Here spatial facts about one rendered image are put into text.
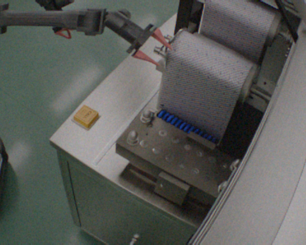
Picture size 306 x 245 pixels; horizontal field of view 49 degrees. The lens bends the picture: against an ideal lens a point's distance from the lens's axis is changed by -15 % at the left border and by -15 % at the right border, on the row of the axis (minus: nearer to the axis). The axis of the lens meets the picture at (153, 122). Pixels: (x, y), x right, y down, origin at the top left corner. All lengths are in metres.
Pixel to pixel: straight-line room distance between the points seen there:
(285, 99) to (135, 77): 1.08
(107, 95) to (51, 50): 1.65
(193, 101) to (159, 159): 0.20
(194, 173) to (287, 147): 0.71
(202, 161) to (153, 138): 0.17
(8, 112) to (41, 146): 0.41
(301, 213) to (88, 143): 0.88
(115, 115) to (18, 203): 1.08
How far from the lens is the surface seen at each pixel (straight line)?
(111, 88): 1.51
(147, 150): 1.19
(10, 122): 2.63
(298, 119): 0.54
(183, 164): 1.19
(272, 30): 1.22
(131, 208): 1.38
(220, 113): 1.17
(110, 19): 1.06
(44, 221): 2.20
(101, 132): 1.38
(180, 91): 1.20
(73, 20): 1.09
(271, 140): 0.49
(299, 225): 0.71
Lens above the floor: 2.02
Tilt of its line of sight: 52 degrees down
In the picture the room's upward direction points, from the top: 10 degrees clockwise
